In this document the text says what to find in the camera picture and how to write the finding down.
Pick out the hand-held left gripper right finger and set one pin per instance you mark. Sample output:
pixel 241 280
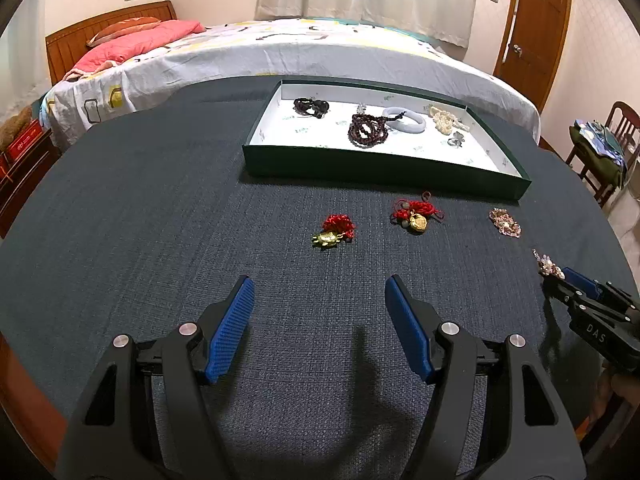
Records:
pixel 410 330

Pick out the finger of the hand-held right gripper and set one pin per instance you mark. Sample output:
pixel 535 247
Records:
pixel 582 281
pixel 562 292

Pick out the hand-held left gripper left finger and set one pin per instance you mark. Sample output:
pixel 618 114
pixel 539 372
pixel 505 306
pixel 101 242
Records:
pixel 230 330

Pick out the large flower pearl brooch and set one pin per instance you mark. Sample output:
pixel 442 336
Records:
pixel 550 266

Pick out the green shallow box tray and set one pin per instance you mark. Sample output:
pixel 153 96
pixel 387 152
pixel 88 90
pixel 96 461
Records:
pixel 380 175

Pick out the dark red bead mala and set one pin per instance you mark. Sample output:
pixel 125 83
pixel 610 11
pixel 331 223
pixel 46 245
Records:
pixel 360 132

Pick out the white jade bangle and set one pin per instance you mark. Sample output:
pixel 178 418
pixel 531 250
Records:
pixel 417 125

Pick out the small silver pendant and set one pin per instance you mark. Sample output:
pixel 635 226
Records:
pixel 361 108

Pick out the person's right hand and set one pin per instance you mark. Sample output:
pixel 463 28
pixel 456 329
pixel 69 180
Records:
pixel 622 390

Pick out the small rose gold brooch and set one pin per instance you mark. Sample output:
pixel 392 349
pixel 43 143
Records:
pixel 505 222

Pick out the green garment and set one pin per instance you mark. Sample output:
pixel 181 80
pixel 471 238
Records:
pixel 592 165

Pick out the dark grey tablecloth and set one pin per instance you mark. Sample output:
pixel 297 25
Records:
pixel 150 210

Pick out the blue patterned cloth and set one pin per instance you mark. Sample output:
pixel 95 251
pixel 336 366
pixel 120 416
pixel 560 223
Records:
pixel 597 135

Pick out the wooden chair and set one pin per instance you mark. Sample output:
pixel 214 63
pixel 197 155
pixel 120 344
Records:
pixel 620 115

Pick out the wooden door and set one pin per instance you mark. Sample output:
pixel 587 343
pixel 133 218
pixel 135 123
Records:
pixel 540 35

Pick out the wooden nightstand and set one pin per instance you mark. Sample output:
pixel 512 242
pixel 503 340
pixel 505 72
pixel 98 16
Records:
pixel 20 190

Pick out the red box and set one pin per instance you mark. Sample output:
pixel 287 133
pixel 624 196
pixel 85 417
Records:
pixel 27 142

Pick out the bed with patterned sheet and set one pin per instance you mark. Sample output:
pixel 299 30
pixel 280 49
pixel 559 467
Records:
pixel 300 55

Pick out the brown teddy bear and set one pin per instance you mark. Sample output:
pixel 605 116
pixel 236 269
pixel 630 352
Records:
pixel 12 127

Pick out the pink pillow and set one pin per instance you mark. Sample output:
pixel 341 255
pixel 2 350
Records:
pixel 140 42

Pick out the brown pillow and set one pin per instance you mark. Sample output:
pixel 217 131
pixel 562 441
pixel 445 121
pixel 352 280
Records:
pixel 125 27

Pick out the wooden headboard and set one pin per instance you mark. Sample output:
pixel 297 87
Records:
pixel 75 40

